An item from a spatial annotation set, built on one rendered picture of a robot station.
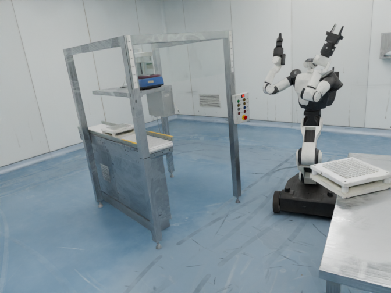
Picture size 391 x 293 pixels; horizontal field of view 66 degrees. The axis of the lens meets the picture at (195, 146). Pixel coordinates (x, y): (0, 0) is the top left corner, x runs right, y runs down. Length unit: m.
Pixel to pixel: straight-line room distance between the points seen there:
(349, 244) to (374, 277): 0.15
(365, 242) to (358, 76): 4.28
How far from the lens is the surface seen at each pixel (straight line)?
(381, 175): 1.55
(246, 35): 6.02
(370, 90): 5.31
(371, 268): 1.09
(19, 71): 5.55
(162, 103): 2.33
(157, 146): 2.37
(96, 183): 3.34
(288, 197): 2.81
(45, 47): 5.74
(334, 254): 1.12
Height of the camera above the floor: 1.47
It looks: 17 degrees down
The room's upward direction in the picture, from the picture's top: 6 degrees counter-clockwise
